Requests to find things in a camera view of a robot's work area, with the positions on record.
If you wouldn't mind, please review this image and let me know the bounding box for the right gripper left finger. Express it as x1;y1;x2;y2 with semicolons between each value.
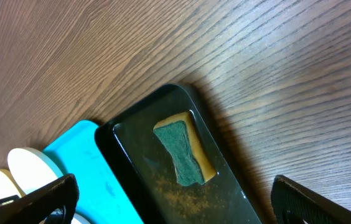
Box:
0;174;79;224

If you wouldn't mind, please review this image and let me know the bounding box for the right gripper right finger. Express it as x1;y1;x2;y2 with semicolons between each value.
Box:
271;175;351;224

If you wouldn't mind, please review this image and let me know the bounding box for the white plate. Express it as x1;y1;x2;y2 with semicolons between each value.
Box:
0;169;25;199
7;147;89;224

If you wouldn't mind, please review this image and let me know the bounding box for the yellow green scrub sponge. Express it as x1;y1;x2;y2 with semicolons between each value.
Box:
153;111;217;187

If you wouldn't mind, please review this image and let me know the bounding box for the teal plastic tray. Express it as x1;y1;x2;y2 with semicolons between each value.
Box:
43;120;143;224

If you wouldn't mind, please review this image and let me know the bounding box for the black water tray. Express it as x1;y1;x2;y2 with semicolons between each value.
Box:
95;84;268;223

